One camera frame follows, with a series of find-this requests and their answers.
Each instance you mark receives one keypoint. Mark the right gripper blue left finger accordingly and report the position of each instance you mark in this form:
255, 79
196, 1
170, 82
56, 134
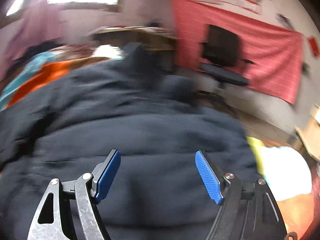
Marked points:
53, 218

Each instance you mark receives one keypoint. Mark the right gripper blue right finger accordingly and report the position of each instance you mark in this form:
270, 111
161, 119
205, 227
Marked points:
246, 210

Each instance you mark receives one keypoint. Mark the dark navy padded jacket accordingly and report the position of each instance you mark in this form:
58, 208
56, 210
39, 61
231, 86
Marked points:
67, 127

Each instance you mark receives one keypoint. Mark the colourful striped bed blanket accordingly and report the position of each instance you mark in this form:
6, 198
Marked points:
51, 65

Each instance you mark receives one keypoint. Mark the black office chair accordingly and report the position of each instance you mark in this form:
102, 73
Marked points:
222, 49

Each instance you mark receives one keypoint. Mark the wooden desk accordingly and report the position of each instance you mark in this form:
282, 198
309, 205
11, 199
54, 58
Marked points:
157, 40

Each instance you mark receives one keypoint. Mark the pink curtain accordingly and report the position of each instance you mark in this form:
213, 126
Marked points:
40, 22

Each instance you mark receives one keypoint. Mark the red checked wall cloth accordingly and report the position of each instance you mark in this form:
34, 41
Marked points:
276, 51

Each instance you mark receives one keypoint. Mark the red paper wall decoration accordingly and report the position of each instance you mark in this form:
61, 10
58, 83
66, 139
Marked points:
314, 46

